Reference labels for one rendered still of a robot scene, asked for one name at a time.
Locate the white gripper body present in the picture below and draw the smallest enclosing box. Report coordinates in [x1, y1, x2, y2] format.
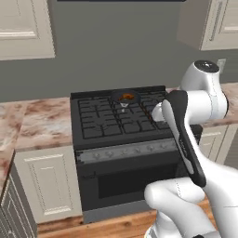
[151, 101, 170, 123]

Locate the cream base cupboard door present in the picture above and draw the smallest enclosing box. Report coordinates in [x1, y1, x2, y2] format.
[14, 145, 84, 225]
[198, 124, 238, 165]

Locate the black oven door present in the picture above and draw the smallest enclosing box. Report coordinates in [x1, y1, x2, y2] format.
[76, 153, 193, 213]

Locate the black stove hob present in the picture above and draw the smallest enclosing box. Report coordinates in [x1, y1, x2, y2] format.
[70, 86, 177, 152]

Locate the white wall socket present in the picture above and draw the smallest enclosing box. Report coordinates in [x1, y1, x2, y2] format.
[216, 58, 228, 74]

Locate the brown chicken piece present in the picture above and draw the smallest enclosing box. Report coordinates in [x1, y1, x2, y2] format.
[118, 92, 135, 102]

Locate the grey stove control panel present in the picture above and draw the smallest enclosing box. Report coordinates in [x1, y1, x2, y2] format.
[74, 137, 180, 165]

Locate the grey base cupboard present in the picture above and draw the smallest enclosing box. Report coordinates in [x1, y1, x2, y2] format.
[0, 151, 39, 238]

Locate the cream wall cupboard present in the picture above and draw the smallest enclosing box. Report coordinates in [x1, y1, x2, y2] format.
[176, 0, 238, 52]

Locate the cream wall cupboard door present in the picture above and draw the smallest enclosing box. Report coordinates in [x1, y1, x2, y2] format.
[0, 0, 57, 61]

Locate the black frying pan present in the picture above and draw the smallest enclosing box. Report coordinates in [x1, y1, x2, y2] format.
[110, 88, 142, 113]

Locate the dark range hood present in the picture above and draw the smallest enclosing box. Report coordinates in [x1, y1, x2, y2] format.
[57, 0, 187, 3]

